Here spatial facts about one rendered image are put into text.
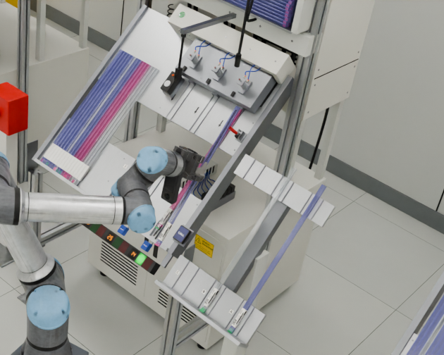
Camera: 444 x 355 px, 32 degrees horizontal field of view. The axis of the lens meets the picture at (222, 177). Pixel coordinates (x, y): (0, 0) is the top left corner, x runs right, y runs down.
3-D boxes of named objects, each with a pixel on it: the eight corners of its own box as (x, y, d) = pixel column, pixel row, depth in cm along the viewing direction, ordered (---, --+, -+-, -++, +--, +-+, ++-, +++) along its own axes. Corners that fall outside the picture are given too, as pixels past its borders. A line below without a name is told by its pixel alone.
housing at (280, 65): (287, 94, 267) (275, 74, 254) (182, 41, 290) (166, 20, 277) (299, 75, 268) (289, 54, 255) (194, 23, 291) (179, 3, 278)
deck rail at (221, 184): (178, 259, 257) (171, 254, 252) (174, 256, 258) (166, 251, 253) (297, 85, 265) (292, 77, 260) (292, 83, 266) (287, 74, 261)
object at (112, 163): (173, 251, 256) (169, 248, 253) (42, 162, 287) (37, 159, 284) (206, 203, 258) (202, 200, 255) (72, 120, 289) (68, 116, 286)
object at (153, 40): (238, 162, 262) (233, 156, 258) (103, 84, 293) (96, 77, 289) (292, 82, 266) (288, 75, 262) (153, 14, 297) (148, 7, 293)
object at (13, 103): (1, 268, 339) (1, 112, 297) (-33, 241, 351) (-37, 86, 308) (45, 246, 356) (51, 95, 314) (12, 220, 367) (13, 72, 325)
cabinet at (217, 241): (204, 360, 313) (227, 239, 279) (85, 272, 346) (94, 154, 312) (296, 289, 358) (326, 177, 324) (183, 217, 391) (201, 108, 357)
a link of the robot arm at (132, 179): (111, 206, 212) (139, 179, 210) (106, 182, 221) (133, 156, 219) (132, 219, 217) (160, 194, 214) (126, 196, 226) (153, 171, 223)
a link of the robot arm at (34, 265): (34, 322, 230) (-46, 182, 196) (31, 288, 241) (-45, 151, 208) (73, 308, 230) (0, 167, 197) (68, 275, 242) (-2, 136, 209)
